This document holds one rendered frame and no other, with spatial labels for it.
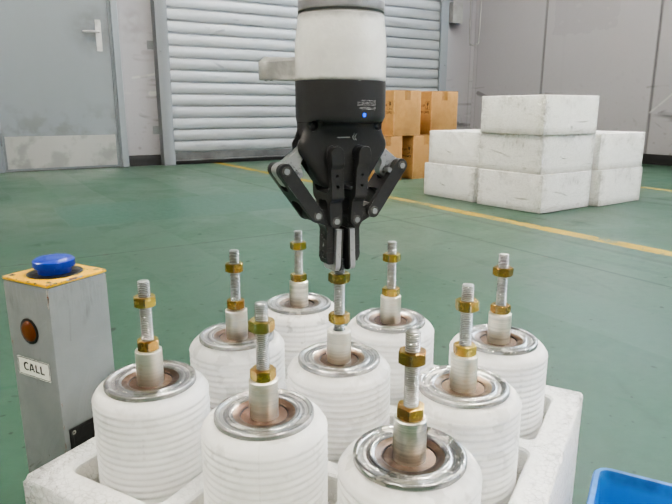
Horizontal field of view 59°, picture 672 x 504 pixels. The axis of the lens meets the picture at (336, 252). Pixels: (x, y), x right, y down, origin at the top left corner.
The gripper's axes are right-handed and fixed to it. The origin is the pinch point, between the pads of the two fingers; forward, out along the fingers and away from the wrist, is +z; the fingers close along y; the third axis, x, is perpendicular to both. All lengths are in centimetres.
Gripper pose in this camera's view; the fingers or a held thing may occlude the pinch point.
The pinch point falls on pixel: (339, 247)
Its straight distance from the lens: 52.9
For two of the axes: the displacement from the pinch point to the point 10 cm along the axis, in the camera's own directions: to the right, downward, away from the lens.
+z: -0.1, 9.7, 2.4
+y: 8.7, -1.1, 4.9
